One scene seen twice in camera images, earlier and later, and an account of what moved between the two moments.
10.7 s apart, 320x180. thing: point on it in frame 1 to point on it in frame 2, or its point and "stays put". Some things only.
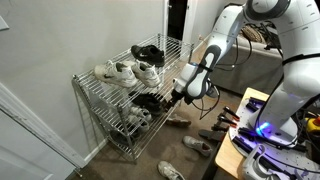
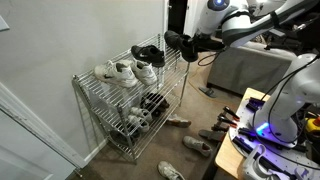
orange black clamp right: (223, 124) stays put
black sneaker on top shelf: (149, 53) stays put
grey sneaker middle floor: (168, 169) stays put
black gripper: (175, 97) to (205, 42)
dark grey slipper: (216, 135) stays put
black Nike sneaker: (150, 102) to (183, 43)
